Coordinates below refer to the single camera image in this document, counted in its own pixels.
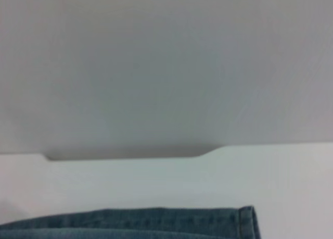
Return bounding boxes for blue denim shorts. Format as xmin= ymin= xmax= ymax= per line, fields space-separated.
xmin=0 ymin=205 xmax=261 ymax=239

